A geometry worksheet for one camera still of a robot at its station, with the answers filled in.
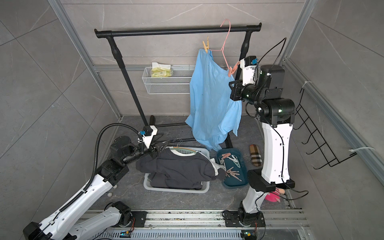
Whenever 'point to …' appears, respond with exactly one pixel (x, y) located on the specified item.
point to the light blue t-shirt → (215, 107)
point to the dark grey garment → (166, 170)
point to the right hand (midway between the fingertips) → (232, 83)
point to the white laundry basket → (181, 151)
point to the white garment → (217, 166)
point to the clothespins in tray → (229, 172)
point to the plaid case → (256, 160)
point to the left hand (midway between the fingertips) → (166, 135)
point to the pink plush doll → (274, 196)
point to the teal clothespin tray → (230, 182)
